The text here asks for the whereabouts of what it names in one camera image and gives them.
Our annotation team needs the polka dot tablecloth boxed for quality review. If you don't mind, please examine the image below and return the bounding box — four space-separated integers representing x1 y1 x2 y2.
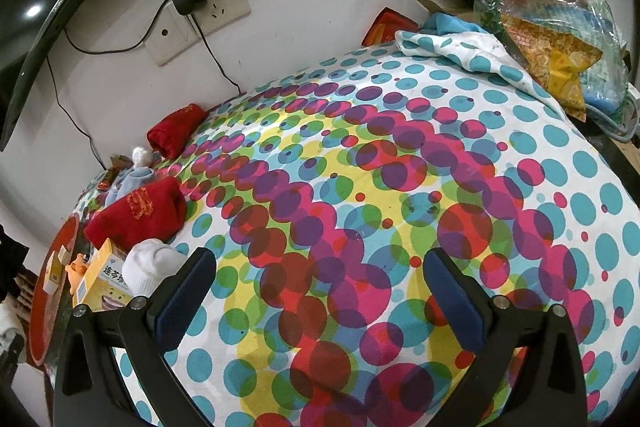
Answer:
156 31 639 426

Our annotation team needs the red candy wrapper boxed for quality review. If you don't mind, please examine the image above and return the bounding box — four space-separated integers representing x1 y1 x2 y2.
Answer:
96 155 132 192

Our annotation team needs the plastic bag with snacks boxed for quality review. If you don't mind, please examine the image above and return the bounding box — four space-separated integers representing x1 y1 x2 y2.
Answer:
474 0 628 121

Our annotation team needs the light blue sock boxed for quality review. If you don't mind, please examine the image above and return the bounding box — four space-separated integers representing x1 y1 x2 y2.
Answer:
104 167 155 207

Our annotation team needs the red packet by wall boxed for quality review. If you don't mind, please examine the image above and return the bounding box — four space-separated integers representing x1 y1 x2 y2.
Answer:
361 8 419 46

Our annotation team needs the red sock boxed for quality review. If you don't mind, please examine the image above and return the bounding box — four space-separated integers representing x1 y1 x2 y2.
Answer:
146 103 207 159
85 176 186 251

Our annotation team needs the white yellow box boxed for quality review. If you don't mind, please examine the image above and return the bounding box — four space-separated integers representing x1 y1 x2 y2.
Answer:
42 245 70 295

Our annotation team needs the orange plush toy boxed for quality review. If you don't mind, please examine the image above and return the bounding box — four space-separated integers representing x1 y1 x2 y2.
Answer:
65 254 89 296

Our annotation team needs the round red tray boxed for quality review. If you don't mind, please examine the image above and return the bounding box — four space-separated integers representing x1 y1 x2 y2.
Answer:
28 211 83 368

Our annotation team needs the red rolled sock back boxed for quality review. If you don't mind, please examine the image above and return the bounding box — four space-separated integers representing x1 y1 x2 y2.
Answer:
146 103 207 159

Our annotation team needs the small white sock ball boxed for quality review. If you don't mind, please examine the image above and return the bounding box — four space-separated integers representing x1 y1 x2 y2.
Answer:
131 146 153 169

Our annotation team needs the black cable left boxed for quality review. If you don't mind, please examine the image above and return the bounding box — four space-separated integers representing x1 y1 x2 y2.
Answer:
44 56 109 171

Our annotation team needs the white wall socket plate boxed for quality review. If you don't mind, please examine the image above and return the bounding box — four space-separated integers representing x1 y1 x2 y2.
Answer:
144 0 250 66

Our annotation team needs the red sock front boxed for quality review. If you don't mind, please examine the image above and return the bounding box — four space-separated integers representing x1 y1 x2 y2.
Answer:
85 176 186 251

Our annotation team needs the yellow cartoon medicine box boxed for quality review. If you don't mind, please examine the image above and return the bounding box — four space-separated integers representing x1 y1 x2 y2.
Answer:
73 239 132 312

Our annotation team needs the white sock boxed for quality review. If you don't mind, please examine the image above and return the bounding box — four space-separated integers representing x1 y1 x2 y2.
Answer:
122 239 186 297

